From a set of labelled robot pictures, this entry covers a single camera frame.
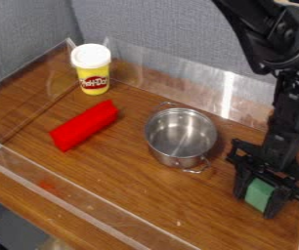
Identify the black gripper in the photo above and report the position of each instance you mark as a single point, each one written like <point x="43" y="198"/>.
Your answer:
<point x="252" y="165"/>

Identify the green foam block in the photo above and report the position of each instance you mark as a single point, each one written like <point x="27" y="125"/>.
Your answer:
<point x="258" y="194"/>

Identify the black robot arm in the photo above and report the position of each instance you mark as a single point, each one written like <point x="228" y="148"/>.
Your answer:
<point x="267" y="30"/>

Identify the stainless steel pot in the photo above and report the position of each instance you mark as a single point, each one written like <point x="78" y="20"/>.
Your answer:
<point x="180" y="136"/>

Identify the clear acrylic barrier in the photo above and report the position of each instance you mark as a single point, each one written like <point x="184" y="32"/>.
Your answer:
<point x="104" y="196"/>

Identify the red foam block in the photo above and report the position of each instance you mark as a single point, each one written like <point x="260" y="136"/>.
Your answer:
<point x="82" y="126"/>

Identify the yellow play-doh can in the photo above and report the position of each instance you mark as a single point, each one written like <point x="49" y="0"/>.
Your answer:
<point x="91" y="59"/>

